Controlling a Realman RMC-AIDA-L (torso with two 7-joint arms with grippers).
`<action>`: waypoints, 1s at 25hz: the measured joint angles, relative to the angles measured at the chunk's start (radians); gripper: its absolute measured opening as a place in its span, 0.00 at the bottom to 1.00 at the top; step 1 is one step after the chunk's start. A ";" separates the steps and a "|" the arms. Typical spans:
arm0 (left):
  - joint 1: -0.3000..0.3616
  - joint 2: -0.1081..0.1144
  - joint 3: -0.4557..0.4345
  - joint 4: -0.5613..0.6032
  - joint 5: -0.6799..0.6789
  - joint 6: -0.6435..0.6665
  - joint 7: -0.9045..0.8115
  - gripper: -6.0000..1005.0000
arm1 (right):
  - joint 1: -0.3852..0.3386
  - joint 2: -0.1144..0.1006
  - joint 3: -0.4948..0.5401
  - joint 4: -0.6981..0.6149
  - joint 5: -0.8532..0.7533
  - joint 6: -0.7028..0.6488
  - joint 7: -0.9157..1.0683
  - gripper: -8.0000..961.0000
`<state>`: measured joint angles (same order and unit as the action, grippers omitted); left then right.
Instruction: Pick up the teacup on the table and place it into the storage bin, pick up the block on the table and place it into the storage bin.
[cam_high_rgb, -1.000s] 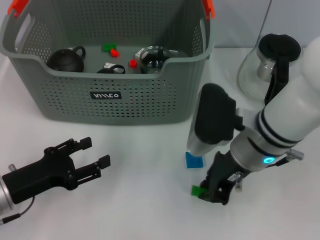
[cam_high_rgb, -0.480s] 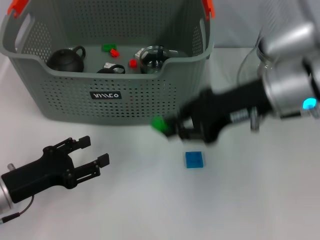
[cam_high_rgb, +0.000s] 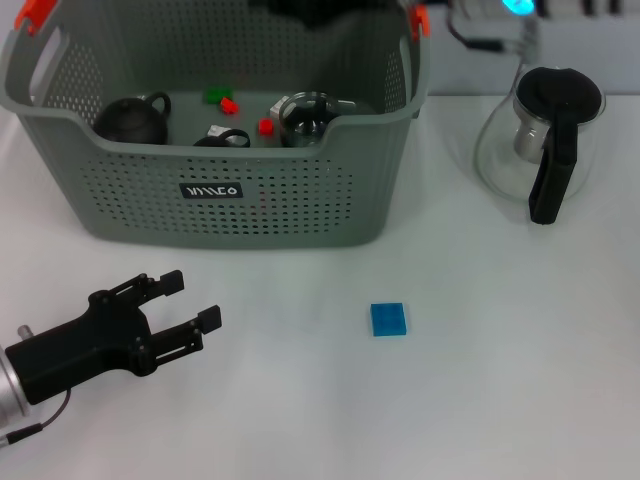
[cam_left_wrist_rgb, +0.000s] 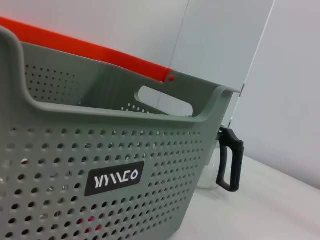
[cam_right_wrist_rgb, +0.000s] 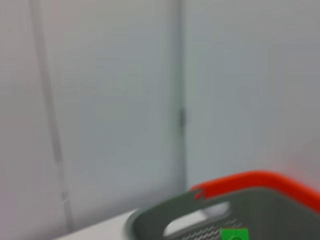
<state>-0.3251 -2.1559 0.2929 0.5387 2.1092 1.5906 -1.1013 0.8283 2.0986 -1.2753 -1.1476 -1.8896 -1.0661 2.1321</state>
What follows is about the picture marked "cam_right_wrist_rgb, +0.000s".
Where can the orange clamp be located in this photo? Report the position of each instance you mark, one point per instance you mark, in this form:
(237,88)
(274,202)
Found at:
(255,181)

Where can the green toy brick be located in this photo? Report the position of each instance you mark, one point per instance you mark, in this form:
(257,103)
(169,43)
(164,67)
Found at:
(234,234)

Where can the grey perforated storage bin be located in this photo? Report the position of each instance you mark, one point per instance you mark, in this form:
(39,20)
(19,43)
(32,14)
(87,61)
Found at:
(262,212)

